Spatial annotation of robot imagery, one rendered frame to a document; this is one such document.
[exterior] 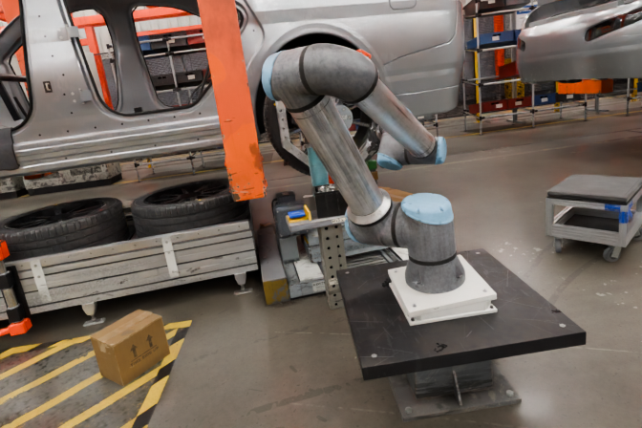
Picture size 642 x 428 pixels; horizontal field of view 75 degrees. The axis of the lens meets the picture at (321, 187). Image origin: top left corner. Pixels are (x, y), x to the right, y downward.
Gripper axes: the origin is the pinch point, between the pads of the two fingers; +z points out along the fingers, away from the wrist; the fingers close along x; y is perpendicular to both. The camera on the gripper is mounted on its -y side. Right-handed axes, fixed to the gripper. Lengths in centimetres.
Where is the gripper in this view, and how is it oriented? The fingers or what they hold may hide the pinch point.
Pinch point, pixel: (372, 154)
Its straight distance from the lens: 181.8
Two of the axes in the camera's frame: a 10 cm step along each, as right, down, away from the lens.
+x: -9.6, 1.8, -2.3
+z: -1.9, 2.4, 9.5
